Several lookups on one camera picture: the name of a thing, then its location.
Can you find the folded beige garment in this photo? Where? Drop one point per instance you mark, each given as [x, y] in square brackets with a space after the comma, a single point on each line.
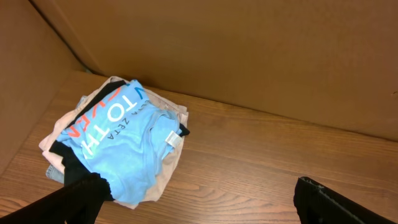
[168, 155]

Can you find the light blue printed t-shirt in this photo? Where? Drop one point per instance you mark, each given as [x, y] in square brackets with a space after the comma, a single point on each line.
[124, 140]

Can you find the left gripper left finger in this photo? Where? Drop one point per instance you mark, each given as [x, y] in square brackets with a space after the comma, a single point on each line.
[77, 203]

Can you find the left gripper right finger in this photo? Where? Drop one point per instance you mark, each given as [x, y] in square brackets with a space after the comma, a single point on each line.
[317, 204]

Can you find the folded black garment on pile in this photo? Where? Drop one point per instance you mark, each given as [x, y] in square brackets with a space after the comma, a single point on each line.
[74, 168]

